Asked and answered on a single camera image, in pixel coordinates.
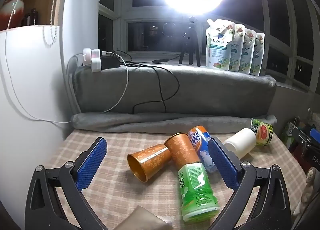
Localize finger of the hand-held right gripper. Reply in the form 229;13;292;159
292;125;320;151

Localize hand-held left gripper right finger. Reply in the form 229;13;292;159
208;137;292;230

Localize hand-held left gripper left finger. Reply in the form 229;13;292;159
24;137;108;230

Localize orange patterned cup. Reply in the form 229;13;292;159
164;132;202;169
127;144;172;183

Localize white cup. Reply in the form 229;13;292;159
223;128;257;159

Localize person's right hand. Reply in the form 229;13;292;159
294;167;318;217

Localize green white packet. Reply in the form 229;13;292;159
282;120;297;148

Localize blue orange snack can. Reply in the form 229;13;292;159
187;126;218;173

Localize green tea bottle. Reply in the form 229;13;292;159
178;162;221;222

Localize checked tablecloth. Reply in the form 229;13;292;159
37;130;308;230

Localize green fruit-label can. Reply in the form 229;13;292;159
250;118;274;147

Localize grey blanket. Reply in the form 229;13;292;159
70;66;278;135

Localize brown paper piece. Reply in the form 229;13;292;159
116;205;174;230

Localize white cabinet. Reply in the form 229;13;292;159
0;25;73;197

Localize black power strip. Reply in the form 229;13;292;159
100;55;121;68

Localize white refill pouch with spout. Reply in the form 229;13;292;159
205;18;236;70

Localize black tripod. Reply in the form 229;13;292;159
178;15;201;67

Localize dark bottles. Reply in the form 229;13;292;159
22;8;40;27

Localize red white ornament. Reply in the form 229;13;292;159
0;0;27;24

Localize white window frame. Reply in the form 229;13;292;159
98;0;320;93

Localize short white cable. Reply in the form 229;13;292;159
99;50;129;113

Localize black looping cable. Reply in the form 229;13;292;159
114;50;180;114

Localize black cable with inline switch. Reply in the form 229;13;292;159
119;52;184;66

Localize white bead cord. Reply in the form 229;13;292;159
42;0;63;46

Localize long white cable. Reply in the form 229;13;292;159
4;0;72;124

